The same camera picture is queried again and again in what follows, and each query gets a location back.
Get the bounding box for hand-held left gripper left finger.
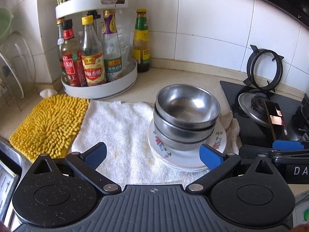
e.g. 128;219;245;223
33;142;121;196

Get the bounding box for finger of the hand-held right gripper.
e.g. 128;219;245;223
272;139;309;151
239;145;309;162

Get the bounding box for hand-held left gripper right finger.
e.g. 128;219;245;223
185;143;274;195

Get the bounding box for large white plate pink flowers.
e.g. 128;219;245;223
154;153;219;173

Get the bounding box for small white plate multicolour flowers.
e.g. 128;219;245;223
147;119;228;168

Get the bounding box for stainless steel bowl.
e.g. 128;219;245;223
156;84;221;126
154;123;216;151
153;103;218;137

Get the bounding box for white plate red flower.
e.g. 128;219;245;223
152;150;224;170

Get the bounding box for black stove burner grate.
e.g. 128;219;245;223
291;96;309;136

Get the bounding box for beige terry towel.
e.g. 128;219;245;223
216;111;241;155

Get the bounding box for smartphone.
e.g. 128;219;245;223
263;100;288;136

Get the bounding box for white terry towel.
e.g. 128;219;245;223
71;99;233;187

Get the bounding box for white and green appliance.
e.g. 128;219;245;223
293;190;309;226

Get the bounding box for yellow chenille mat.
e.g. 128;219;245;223
9;94;90;164

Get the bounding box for black glass gas stove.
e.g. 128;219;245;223
219;80;309;148

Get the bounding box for garlic bulb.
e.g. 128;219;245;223
40;88;59;99

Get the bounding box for steel sink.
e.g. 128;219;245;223
0;136;26;226

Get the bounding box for vinegar bottle yellow cap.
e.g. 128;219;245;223
81;15;107;87

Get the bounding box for soy sauce bottle red label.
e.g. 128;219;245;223
60;19;85;88

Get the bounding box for purple label bottle gold cap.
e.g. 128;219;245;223
102;9;123;83

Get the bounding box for green label bottle yellow cap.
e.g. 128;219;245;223
132;9;151;73

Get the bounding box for glass pot lid black knob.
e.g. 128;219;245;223
0;53;25;100

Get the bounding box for clear glass bottle white label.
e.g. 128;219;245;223
56;18;67;78

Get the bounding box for black pump top bottle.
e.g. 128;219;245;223
87;9;101;21

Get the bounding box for white two-tier turntable rack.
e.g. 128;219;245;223
55;0;138;100

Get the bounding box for gas burner steel ring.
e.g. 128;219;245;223
238;92;289;136

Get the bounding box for black round pan support ring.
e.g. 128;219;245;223
242;44;285;93

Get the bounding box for wire dish rack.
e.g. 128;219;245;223
0;55;41;113

